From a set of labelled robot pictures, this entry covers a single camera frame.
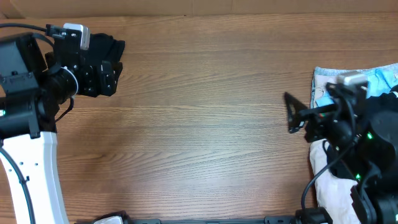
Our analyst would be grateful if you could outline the dark navy garment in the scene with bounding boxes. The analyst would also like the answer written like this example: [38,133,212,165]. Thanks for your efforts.
[330,92,397,179]

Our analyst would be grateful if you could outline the black polo shirt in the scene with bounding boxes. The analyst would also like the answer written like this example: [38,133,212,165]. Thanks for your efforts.
[86,33,126,66]

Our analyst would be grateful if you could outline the pale pink garment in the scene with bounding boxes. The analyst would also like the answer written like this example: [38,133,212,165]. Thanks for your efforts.
[308,63,398,224]

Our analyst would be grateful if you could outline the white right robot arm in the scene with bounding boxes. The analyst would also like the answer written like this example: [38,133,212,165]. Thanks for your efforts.
[284,83,397,223]

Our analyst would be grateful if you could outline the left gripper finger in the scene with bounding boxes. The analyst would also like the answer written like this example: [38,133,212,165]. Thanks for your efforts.
[101,61,118,96]
[112,62,123,84]

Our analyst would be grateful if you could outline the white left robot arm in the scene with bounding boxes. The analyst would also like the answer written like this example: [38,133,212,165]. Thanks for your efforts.
[1,29,126,223]

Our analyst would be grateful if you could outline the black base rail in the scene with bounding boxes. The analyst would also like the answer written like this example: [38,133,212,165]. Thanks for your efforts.
[93,211,333,224]

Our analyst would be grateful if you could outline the light blue garment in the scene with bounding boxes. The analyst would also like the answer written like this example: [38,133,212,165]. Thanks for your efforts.
[310,63,397,108]

